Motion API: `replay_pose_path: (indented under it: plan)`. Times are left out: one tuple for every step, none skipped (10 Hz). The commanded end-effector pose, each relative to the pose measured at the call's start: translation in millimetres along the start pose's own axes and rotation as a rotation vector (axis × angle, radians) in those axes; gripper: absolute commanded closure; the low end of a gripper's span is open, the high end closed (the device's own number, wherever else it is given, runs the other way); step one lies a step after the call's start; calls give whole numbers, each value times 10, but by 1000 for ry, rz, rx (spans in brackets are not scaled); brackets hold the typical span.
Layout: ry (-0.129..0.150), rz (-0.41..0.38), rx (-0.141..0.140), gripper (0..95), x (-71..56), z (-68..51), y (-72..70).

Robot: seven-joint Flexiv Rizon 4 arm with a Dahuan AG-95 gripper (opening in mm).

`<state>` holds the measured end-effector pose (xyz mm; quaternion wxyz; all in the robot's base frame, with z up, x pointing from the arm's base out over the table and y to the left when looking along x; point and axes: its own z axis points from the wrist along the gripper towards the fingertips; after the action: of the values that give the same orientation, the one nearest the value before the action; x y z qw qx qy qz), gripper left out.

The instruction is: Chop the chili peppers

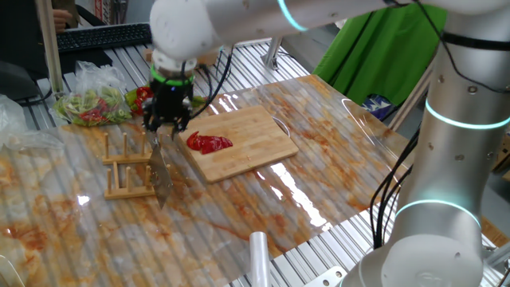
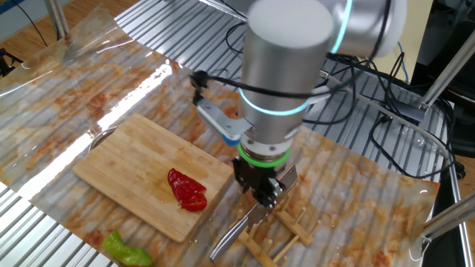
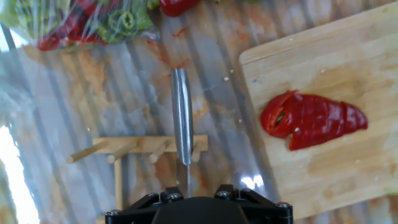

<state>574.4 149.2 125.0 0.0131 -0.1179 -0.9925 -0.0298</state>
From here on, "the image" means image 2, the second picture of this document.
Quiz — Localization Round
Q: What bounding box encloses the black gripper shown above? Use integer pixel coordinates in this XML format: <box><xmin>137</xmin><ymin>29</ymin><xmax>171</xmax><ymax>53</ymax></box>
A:
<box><xmin>232</xmin><ymin>157</ymin><xmax>290</xmax><ymax>209</ymax></box>

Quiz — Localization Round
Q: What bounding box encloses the steel cleaver knife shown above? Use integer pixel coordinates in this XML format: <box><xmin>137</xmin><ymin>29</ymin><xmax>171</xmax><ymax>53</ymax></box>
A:
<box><xmin>209</xmin><ymin>164</ymin><xmax>300</xmax><ymax>263</ymax></box>

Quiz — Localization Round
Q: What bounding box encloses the bamboo cutting board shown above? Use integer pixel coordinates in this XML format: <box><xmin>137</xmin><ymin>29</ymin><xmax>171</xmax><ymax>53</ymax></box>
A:
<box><xmin>72</xmin><ymin>113</ymin><xmax>235</xmax><ymax>244</ymax></box>

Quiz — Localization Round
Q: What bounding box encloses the cut red chili slice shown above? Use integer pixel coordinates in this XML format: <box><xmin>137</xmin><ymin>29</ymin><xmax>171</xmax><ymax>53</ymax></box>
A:
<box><xmin>181</xmin><ymin>193</ymin><xmax>208</xmax><ymax>213</ymax></box>

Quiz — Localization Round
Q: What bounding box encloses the wooden peg rack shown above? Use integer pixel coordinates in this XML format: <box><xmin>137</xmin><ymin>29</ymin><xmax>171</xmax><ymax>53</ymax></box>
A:
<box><xmin>229</xmin><ymin>192</ymin><xmax>322</xmax><ymax>267</ymax></box>

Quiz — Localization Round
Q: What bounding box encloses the red pepper piece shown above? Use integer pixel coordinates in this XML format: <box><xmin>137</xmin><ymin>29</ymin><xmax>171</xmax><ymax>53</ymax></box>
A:
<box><xmin>166</xmin><ymin>168</ymin><xmax>208</xmax><ymax>203</ymax></box>

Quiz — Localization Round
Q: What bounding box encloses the marble pattern plastic mat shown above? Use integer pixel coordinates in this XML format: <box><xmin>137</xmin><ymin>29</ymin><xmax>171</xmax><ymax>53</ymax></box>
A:
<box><xmin>0</xmin><ymin>5</ymin><xmax>441</xmax><ymax>267</ymax></box>

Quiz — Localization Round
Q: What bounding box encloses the white plastic roll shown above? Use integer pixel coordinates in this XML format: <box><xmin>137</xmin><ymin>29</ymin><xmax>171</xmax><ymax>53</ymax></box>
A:
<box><xmin>307</xmin><ymin>85</ymin><xmax>333</xmax><ymax>107</ymax></box>

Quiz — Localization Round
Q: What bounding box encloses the large green pepper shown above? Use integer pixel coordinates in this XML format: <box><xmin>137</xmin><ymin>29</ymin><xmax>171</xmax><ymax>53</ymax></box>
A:
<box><xmin>102</xmin><ymin>230</ymin><xmax>154</xmax><ymax>267</ymax></box>

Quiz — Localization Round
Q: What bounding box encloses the beige board panel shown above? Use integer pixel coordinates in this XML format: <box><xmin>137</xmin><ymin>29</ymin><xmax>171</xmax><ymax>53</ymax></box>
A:
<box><xmin>374</xmin><ymin>0</ymin><xmax>434</xmax><ymax>85</ymax></box>

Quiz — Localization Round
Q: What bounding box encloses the black tripod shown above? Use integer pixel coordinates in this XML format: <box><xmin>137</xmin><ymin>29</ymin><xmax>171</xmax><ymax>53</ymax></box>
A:
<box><xmin>0</xmin><ymin>47</ymin><xmax>23</xmax><ymax>77</ymax></box>

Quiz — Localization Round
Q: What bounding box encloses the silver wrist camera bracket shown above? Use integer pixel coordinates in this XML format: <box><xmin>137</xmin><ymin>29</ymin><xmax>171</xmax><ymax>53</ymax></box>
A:
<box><xmin>194</xmin><ymin>97</ymin><xmax>256</xmax><ymax>147</ymax></box>

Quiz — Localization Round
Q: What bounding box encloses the thin black camera cable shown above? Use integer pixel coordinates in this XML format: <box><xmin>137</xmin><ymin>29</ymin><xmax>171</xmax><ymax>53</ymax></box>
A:
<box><xmin>189</xmin><ymin>0</ymin><xmax>393</xmax><ymax>100</ymax></box>

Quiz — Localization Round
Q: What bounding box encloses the long black gripper cable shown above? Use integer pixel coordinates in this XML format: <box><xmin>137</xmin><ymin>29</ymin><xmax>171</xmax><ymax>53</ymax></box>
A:
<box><xmin>302</xmin><ymin>65</ymin><xmax>358</xmax><ymax>126</ymax></box>

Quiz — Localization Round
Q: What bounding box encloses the black table cable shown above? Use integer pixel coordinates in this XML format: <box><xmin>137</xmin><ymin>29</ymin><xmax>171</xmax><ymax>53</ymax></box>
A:
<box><xmin>370</xmin><ymin>51</ymin><xmax>458</xmax><ymax>180</ymax></box>

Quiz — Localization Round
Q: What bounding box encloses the thick grey cable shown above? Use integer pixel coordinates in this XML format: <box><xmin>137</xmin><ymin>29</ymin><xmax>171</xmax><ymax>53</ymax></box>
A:
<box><xmin>319</xmin><ymin>68</ymin><xmax>456</xmax><ymax>164</ymax></box>

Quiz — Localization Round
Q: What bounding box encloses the blue cable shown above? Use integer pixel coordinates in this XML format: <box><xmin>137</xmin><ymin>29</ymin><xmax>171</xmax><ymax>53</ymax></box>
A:
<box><xmin>396</xmin><ymin>40</ymin><xmax>410</xmax><ymax>83</ymax></box>

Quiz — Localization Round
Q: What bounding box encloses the aluminium frame post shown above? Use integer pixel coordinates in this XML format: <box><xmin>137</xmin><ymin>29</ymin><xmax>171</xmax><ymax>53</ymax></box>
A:
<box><xmin>44</xmin><ymin>0</ymin><xmax>70</xmax><ymax>40</ymax></box>
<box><xmin>421</xmin><ymin>192</ymin><xmax>475</xmax><ymax>242</ymax></box>
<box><xmin>406</xmin><ymin>29</ymin><xmax>475</xmax><ymax>122</ymax></box>

